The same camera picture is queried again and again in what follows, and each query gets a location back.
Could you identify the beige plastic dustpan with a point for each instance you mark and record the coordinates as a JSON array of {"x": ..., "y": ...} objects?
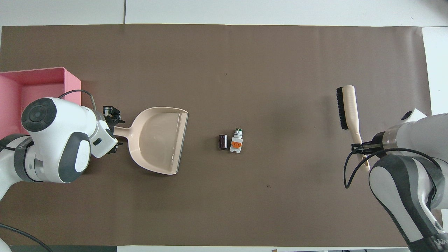
[{"x": 157, "y": 140}]

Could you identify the beige brush with black bristles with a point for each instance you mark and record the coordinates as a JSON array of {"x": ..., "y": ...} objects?
[{"x": 350, "y": 105}]

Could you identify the pink plastic bin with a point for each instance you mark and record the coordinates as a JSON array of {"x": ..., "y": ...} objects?
[{"x": 38, "y": 85}]

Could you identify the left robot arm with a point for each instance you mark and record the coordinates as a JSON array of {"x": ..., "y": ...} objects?
[{"x": 52, "y": 140}]

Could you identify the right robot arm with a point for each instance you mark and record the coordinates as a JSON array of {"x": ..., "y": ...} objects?
[{"x": 416, "y": 140}]

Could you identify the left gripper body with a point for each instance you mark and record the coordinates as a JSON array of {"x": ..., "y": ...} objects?
[{"x": 109, "y": 124}]

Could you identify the small black battery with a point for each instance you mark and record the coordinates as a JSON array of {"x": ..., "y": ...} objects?
[{"x": 222, "y": 142}]

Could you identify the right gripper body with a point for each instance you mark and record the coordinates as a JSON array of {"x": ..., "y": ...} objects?
[{"x": 377, "y": 143}]

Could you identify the white and orange push-button switch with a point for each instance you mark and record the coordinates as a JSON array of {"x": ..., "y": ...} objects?
[{"x": 237, "y": 142}]

